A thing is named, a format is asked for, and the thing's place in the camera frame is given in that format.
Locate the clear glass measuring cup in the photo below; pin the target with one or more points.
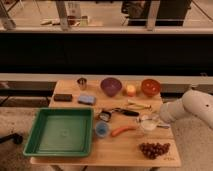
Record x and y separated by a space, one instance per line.
150 123

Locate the blue sponge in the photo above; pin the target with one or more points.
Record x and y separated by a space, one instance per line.
86 99

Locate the bunch of dark grapes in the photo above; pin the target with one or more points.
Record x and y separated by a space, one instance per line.
153 150

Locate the black rectangular block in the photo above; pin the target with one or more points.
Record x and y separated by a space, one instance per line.
62 97

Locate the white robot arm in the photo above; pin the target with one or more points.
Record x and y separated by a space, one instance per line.
193 102

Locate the small metal cup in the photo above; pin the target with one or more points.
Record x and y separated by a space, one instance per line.
82 83

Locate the black handled peeler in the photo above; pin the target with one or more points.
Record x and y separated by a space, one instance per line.
105 115

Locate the green plastic tray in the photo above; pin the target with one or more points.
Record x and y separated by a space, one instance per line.
60 132

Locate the orange bowl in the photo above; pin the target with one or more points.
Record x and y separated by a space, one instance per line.
150 87

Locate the blue paper cup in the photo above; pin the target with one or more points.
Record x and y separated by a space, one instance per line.
101 129

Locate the black floor object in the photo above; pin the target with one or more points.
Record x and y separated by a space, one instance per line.
16 138

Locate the orange carrot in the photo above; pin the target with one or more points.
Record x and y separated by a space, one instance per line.
122 129

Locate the purple bowl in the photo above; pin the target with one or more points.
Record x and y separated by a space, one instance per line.
111 86

